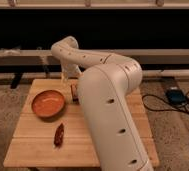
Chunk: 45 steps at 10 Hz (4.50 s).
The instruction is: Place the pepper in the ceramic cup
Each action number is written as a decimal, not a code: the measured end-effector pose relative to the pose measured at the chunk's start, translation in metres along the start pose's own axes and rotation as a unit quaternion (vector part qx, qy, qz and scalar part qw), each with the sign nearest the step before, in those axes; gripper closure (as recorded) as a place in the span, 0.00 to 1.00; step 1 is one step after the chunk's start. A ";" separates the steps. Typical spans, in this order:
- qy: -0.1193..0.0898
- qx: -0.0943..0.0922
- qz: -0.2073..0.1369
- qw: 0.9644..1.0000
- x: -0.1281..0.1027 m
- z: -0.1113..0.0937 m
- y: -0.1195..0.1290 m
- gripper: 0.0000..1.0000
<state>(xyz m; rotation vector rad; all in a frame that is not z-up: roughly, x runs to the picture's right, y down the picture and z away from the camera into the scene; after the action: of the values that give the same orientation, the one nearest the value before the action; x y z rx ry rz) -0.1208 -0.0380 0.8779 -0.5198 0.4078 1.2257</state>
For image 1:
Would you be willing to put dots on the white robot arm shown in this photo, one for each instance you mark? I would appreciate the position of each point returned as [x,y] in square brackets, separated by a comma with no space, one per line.
[104,81]

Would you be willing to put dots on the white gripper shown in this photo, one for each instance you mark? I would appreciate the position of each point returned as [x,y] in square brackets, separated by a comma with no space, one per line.
[69,71]

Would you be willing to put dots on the wooden table board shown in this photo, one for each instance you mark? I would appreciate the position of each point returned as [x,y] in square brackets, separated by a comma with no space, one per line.
[32,144]

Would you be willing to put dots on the black power adapter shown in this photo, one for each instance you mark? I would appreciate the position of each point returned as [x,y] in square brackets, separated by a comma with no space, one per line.
[175,96]

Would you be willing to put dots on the dried red pepper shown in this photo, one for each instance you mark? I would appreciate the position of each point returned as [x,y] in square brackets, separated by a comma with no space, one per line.
[59,134]

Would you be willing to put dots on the orange ceramic bowl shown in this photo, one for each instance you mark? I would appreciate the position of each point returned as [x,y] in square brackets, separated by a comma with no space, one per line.
[48,103]

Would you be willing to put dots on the white horizontal rail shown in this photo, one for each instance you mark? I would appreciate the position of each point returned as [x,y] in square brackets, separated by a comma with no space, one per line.
[144,56]

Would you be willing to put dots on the black bracket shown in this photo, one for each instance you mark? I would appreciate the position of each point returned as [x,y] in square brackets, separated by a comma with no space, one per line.
[16,80]

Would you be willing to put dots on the small dark brown object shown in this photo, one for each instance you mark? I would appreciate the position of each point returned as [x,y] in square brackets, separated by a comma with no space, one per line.
[74,93]

